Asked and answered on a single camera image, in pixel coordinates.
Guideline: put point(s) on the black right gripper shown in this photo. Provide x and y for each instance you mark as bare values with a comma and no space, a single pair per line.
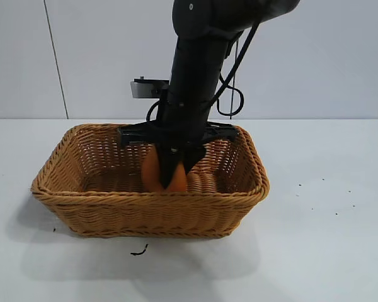
182,126

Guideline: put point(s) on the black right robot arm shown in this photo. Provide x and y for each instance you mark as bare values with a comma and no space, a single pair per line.
201,63

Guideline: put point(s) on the brown woven wicker basket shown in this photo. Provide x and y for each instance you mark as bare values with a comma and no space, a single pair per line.
113,210

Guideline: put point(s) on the small black curved scrap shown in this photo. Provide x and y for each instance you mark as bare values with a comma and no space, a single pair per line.
138,253

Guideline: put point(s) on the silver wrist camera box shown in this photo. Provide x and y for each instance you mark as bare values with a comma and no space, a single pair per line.
145,88

